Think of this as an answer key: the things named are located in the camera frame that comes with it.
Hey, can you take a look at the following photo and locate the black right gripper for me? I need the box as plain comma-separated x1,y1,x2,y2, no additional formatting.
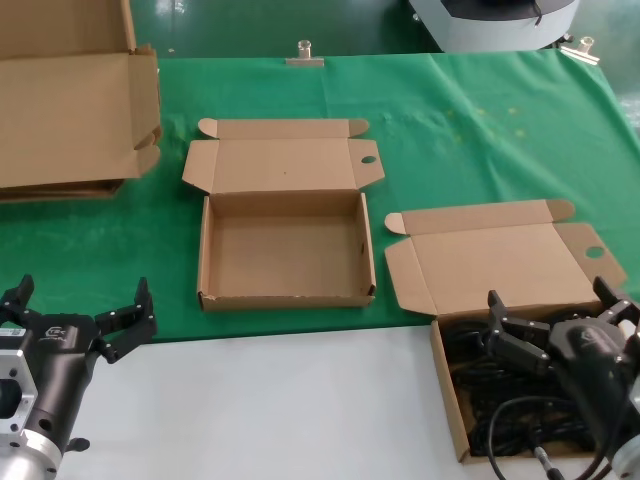
486,276,640,447

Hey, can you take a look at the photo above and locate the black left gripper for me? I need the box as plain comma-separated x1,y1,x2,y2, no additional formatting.
0,273,159,446

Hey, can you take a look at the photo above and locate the open brown cardboard box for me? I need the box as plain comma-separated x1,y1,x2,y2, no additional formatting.
383,198,629,465
180,118,385,314

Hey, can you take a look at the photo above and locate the large open cardboard box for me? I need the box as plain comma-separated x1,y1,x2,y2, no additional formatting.
0,124,164,196
0,0,164,189

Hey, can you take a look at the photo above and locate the green table cloth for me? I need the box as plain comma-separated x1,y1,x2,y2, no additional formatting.
0,49,640,346

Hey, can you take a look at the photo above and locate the silver binder clip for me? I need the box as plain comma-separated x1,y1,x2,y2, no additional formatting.
285,39,325,68
559,35,600,64

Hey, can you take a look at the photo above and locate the white wheeled humanoid robot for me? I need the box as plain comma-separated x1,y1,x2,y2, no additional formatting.
407,0,581,54

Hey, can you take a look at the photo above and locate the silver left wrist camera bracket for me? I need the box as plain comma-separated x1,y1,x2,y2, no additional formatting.
0,348,39,437

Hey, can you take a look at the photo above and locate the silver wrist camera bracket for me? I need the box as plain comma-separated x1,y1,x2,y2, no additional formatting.
618,317,640,406
0,348,39,437

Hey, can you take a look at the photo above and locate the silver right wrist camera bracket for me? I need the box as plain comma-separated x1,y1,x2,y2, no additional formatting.
618,317,640,406

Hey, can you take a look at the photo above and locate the black arm cable with connector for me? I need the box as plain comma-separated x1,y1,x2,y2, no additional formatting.
487,397,617,480

